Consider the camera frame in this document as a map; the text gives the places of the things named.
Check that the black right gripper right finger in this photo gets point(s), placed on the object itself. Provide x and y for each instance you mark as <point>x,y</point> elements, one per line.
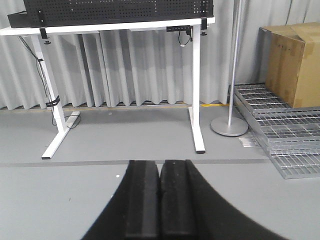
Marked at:
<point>191,209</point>

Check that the white power strip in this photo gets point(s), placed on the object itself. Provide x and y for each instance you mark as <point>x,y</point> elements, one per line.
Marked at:
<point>71,119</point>

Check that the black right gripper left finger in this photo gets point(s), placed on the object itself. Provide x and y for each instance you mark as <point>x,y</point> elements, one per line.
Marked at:
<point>133,212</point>

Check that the white standing desk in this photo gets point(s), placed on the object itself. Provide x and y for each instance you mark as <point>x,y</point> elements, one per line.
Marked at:
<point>38,35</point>

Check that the black perforated pegboard panel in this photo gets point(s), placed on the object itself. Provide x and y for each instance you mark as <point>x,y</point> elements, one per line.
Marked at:
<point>56,13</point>

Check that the grey curtain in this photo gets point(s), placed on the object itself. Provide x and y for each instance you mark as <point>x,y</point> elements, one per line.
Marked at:
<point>123,66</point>

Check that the silver floor stand pole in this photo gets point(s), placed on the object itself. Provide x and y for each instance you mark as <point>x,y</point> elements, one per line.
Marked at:
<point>230,125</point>

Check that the black desk control panel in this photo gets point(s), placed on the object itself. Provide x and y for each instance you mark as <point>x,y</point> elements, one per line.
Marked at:
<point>180,28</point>

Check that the brown cardboard box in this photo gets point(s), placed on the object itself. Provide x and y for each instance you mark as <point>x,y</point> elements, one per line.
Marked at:
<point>294,63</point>

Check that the stacked metal floor gratings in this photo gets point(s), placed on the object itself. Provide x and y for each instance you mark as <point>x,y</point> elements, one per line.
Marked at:
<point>289,136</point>

